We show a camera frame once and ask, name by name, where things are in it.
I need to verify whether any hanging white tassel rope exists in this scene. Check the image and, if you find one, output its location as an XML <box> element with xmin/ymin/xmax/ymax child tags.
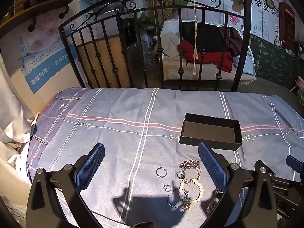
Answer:
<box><xmin>191</xmin><ymin>0</ymin><xmax>199</xmax><ymax>76</ymax></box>

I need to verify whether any brown wooden cabinet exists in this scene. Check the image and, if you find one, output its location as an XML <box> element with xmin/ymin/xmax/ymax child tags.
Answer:
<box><xmin>279</xmin><ymin>2</ymin><xmax>300</xmax><ymax>54</ymax></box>

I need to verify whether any blue face wall poster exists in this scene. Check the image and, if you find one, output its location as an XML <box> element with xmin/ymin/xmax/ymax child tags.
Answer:
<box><xmin>17</xmin><ymin>12</ymin><xmax>80</xmax><ymax>94</ymax></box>

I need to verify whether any black garment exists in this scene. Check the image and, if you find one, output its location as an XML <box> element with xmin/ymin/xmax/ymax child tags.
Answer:
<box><xmin>182</xmin><ymin>22</ymin><xmax>228</xmax><ymax>53</ymax></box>

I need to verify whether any white sofa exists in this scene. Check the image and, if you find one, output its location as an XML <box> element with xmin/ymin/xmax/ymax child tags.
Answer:
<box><xmin>160</xmin><ymin>19</ymin><xmax>258</xmax><ymax>81</ymax></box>

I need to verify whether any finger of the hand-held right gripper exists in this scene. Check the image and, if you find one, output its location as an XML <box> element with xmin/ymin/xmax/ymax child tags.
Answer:
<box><xmin>269</xmin><ymin>174</ymin><xmax>304</xmax><ymax>219</ymax></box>
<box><xmin>286</xmin><ymin>155</ymin><xmax>304</xmax><ymax>174</ymax></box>

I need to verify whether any thin silver bangle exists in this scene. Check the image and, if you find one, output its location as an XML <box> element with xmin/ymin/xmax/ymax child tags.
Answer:
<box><xmin>168</xmin><ymin>189</ymin><xmax>189</xmax><ymax>209</ymax></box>

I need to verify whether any thin black cable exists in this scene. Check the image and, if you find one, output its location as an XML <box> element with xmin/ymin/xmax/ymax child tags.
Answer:
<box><xmin>90</xmin><ymin>210</ymin><xmax>134</xmax><ymax>227</ymax></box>

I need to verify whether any beige curtain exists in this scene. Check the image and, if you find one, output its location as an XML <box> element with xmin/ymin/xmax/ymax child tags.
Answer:
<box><xmin>0</xmin><ymin>50</ymin><xmax>36</xmax><ymax>150</ymax></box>

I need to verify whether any white pearl bead bracelet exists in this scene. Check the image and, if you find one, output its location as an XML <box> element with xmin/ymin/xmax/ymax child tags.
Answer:
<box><xmin>179</xmin><ymin>178</ymin><xmax>204</xmax><ymax>204</ymax></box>

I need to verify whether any black jewelry box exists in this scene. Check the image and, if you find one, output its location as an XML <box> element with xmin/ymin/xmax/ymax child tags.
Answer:
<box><xmin>179</xmin><ymin>113</ymin><xmax>243</xmax><ymax>151</ymax></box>

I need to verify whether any silver chain necklace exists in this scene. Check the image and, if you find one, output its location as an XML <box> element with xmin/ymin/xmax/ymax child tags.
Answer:
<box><xmin>176</xmin><ymin>159</ymin><xmax>202</xmax><ymax>180</ymax></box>

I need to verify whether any blue plaid bed sheet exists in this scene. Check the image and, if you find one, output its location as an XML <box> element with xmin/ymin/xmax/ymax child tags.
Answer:
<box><xmin>26</xmin><ymin>87</ymin><xmax>304</xmax><ymax>228</ymax></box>

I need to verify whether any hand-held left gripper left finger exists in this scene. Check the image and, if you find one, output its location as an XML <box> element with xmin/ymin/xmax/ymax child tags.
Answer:
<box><xmin>26</xmin><ymin>142</ymin><xmax>106</xmax><ymax>228</ymax></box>

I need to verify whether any wooden wall shelf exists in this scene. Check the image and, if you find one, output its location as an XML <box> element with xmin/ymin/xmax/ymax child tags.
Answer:
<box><xmin>0</xmin><ymin>0</ymin><xmax>81</xmax><ymax>38</ymax></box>

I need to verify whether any white printed wall poster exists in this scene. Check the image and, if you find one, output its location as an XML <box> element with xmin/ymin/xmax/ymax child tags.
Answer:
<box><xmin>209</xmin><ymin>0</ymin><xmax>287</xmax><ymax>41</ymax></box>

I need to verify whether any thin hanging rope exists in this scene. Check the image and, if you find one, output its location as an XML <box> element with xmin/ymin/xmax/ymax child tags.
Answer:
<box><xmin>256</xmin><ymin>3</ymin><xmax>265</xmax><ymax>73</ymax></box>

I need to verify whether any black iron bed frame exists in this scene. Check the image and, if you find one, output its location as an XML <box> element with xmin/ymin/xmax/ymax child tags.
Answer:
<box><xmin>58</xmin><ymin>0</ymin><xmax>252</xmax><ymax>92</ymax></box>

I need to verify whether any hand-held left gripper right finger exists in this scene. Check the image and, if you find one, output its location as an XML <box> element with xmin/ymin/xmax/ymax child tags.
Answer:
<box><xmin>198</xmin><ymin>142</ymin><xmax>278</xmax><ymax>228</ymax></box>

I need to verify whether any red garment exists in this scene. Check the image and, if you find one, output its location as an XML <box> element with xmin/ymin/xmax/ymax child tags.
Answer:
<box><xmin>178</xmin><ymin>40</ymin><xmax>233</xmax><ymax>73</ymax></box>

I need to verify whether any gold chain bracelet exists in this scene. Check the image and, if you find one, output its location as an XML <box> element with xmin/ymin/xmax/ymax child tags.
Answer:
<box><xmin>182</xmin><ymin>198</ymin><xmax>193</xmax><ymax>212</ymax></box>

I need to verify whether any maroon garment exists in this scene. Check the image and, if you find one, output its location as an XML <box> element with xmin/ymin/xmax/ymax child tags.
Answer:
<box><xmin>218</xmin><ymin>26</ymin><xmax>243</xmax><ymax>57</ymax></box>

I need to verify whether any pink chair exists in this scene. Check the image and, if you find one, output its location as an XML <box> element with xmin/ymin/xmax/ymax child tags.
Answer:
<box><xmin>289</xmin><ymin>75</ymin><xmax>304</xmax><ymax>93</ymax></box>

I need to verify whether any green plant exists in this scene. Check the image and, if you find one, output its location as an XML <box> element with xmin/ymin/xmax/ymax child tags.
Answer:
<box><xmin>138</xmin><ymin>11</ymin><xmax>156</xmax><ymax>30</ymax></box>

